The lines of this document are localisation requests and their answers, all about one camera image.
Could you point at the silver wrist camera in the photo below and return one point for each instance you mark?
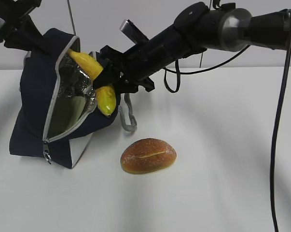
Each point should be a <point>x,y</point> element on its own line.
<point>132,32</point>

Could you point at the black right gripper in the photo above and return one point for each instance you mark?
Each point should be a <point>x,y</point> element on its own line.
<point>145,58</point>

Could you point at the yellow banana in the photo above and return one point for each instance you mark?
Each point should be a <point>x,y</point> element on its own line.
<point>105,92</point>

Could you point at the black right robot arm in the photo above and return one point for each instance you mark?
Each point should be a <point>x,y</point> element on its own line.
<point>195,30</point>

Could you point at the brown bread roll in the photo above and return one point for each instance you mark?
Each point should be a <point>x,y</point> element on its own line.
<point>147,155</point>

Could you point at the navy and white lunch bag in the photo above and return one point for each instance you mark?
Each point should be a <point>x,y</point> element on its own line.
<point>59,108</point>

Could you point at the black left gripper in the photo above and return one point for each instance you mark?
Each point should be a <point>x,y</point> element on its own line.
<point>17,30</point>

